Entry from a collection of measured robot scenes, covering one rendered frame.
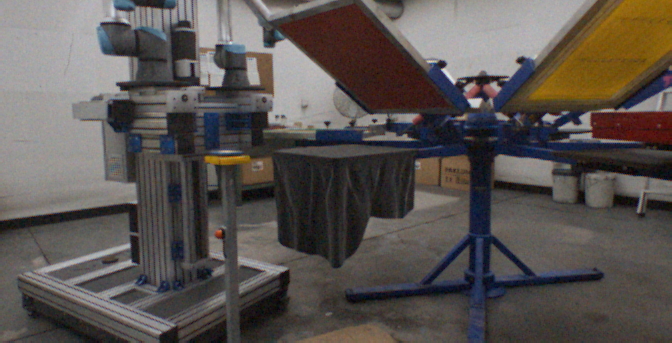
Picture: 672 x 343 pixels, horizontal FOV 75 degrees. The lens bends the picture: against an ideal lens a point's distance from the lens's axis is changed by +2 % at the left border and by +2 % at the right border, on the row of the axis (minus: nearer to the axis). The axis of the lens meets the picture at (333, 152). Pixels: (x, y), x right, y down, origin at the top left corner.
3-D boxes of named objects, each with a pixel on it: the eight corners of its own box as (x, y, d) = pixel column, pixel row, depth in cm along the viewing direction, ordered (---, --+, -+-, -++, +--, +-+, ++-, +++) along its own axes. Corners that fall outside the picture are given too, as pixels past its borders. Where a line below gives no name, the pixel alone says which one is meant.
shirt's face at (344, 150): (335, 159, 159) (335, 157, 159) (272, 151, 192) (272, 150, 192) (417, 150, 190) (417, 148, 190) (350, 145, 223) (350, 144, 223)
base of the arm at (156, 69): (128, 82, 189) (126, 58, 188) (158, 83, 201) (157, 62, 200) (149, 80, 181) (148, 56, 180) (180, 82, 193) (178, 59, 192)
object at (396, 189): (341, 268, 164) (339, 157, 160) (335, 265, 167) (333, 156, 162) (418, 243, 193) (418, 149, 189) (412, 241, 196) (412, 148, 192)
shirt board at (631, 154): (761, 185, 136) (763, 160, 136) (652, 192, 129) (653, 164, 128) (511, 149, 267) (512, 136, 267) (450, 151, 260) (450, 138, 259)
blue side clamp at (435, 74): (429, 75, 178) (434, 61, 180) (419, 76, 182) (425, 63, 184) (463, 113, 196) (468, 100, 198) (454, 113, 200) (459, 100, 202)
